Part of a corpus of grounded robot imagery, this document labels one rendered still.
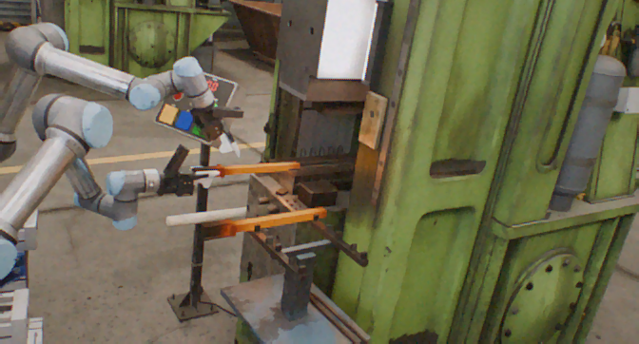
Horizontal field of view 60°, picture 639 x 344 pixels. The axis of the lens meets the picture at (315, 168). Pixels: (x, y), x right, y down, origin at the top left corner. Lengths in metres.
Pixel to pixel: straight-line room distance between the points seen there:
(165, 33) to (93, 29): 0.78
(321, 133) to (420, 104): 0.75
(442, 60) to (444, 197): 0.48
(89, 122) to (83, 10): 5.25
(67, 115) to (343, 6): 0.89
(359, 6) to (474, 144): 0.62
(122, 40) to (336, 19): 5.10
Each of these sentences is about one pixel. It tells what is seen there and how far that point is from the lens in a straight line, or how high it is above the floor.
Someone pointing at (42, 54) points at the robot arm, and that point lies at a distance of 1.77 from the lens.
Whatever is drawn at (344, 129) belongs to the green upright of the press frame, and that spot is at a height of 1.06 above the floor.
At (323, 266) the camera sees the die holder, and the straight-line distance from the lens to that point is 2.07.
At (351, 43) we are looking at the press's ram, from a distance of 1.89.
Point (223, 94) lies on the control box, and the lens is 2.35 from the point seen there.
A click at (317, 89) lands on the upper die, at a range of 1.91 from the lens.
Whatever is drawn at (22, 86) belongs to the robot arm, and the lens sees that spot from 1.98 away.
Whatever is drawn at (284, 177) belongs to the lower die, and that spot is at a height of 0.96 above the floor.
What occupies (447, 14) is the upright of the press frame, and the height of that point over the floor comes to 1.64.
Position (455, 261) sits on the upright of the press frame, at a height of 0.76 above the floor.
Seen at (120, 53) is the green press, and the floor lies 0.38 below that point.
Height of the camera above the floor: 1.74
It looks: 21 degrees down
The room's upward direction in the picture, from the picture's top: 9 degrees clockwise
